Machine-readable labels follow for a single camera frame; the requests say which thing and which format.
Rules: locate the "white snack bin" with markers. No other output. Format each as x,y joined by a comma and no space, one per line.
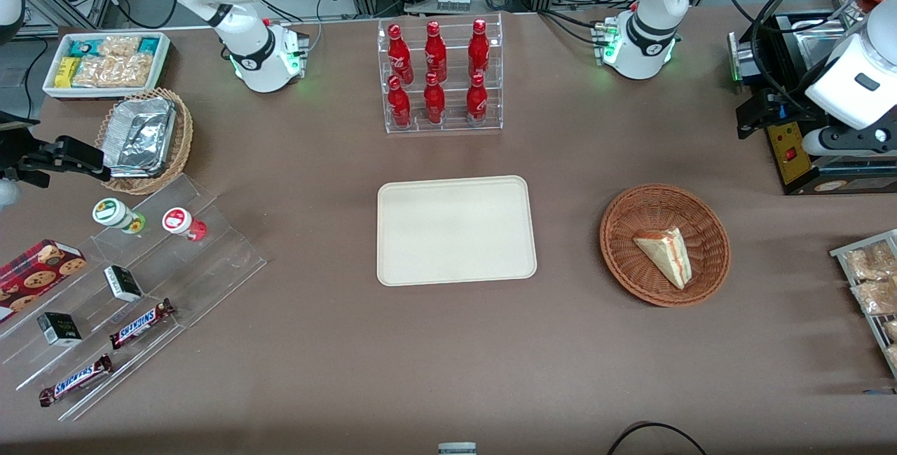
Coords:
162,66

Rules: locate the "clear acrylic stepped stand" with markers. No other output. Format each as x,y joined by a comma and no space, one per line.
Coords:
210,259

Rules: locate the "clear acrylic bottle rack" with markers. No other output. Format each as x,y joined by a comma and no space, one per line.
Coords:
455,122

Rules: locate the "triangular sandwich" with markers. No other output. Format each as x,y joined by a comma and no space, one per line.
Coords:
666,255

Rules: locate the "red cola bottle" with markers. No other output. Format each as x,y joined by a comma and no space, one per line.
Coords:
434,101
476,99
435,52
399,55
478,48
399,104

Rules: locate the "stack of foil trays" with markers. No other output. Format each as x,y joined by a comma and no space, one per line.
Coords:
140,136

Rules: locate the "yellow snack packet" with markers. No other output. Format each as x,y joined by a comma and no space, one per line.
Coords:
66,71

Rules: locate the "large clear cracker bag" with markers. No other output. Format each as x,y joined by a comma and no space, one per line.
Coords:
115,71

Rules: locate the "red cookie box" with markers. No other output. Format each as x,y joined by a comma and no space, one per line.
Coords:
35,276

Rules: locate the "clear bag of pastries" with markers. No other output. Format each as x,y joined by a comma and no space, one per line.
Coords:
869,262
893,357
891,330
876,297

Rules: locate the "green lidded cup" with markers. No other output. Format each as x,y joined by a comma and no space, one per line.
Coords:
112,212

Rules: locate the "small wicker basket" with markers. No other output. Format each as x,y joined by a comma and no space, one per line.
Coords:
183,139

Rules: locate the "small black box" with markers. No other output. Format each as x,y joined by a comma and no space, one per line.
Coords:
123,283
59,329

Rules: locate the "small clear cracker bag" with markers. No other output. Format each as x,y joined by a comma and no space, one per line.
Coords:
119,46

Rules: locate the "grey device edge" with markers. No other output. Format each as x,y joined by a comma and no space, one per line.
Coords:
457,449

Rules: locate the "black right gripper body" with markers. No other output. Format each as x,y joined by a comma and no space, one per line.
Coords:
28,158

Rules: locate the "white power strip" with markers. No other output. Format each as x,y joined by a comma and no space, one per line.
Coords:
454,1

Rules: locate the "large round wicker basket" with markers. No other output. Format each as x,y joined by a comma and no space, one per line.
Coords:
631,259

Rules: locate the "beige plastic tray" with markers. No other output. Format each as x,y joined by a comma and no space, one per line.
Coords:
455,231

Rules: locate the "teal snack packet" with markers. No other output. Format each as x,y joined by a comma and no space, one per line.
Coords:
84,47
149,45

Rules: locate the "black food warmer machine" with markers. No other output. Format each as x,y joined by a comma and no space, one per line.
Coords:
788,160

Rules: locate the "snickers bar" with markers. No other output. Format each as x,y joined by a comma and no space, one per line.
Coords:
73,381
140,324

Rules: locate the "red lidded cup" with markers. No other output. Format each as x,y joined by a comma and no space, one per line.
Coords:
179,221

